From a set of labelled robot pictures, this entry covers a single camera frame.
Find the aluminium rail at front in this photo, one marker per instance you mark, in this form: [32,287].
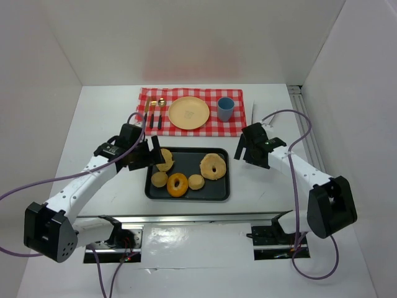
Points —
[254,218]

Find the large pale bagel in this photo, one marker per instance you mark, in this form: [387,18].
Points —
[212,166]

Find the oval seeded bread slice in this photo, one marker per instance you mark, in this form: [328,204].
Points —
[168,161]

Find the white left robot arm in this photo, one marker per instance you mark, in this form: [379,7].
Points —
[53,228]

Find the gold knife black handle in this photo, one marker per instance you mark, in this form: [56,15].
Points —
[147,105]

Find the small round bun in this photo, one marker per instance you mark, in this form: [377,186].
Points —
[196,182]
[159,179]

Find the gold fork black handle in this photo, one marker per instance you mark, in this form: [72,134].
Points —
[153,105]

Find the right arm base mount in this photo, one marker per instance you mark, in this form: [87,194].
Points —
[270,242]

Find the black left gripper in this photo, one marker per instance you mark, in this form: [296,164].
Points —
[148,154]

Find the orange glazed donut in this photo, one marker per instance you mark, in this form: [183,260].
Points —
[177,185]

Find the yellow round plate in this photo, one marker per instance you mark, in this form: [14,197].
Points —
[188,113]

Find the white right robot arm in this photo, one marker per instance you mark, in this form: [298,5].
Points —
[330,202]

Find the black rectangular tray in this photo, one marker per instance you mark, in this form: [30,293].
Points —
[186,161]

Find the red white checkered cloth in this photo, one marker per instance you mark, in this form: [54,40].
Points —
[212,128]

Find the blue cup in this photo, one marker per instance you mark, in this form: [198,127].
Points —
[225,108]

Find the aluminium frame rail right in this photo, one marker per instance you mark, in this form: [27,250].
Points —
[309,143]

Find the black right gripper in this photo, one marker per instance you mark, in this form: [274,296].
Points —
[247,150]

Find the gold spoon black handle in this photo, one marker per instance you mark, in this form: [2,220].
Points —
[162,105]

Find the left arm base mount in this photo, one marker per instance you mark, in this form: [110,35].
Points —
[114,240]

